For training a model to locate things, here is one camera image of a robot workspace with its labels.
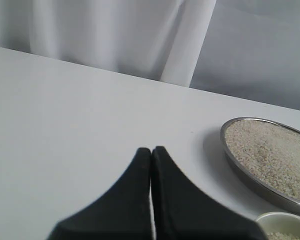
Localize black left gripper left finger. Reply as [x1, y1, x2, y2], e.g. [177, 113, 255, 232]
[48, 147, 153, 240]

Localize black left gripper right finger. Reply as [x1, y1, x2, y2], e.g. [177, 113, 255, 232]
[151, 146, 265, 240]

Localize white bowl of rice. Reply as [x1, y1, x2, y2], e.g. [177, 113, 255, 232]
[255, 211, 300, 240]

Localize steel plate of rice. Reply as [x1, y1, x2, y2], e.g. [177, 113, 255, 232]
[220, 117, 300, 214]

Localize white backdrop curtain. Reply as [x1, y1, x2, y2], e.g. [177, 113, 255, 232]
[0, 0, 300, 110]

